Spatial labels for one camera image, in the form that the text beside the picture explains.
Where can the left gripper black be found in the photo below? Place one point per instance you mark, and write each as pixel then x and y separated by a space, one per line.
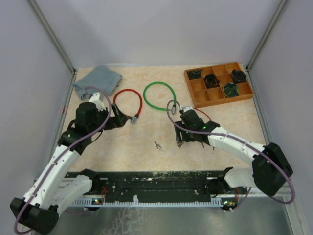
pixel 119 120

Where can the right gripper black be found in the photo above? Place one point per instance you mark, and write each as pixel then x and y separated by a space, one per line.
pixel 185 138

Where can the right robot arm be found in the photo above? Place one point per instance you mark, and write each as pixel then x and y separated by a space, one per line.
pixel 268 167

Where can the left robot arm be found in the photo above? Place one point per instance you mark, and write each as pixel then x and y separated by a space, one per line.
pixel 40 208

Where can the small silver key bunch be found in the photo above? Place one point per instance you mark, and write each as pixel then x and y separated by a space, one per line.
pixel 158 147

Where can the wooden compartment tray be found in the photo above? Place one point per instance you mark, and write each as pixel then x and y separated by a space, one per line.
pixel 204 97

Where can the blue grey folded cloth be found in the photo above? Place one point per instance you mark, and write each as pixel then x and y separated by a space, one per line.
pixel 100 77

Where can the black orange rolled sock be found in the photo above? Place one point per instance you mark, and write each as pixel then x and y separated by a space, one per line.
pixel 211 81

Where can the green black rolled sock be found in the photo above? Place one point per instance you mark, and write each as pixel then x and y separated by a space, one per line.
pixel 194 74

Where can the rolled dark sock in tray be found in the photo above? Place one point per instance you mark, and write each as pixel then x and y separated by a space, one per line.
pixel 230 90

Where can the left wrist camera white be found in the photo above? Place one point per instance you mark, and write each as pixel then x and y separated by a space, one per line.
pixel 97 99

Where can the green cable lock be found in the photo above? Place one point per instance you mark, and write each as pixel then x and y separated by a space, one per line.
pixel 156 95

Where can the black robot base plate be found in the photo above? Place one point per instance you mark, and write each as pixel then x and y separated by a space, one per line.
pixel 163 186

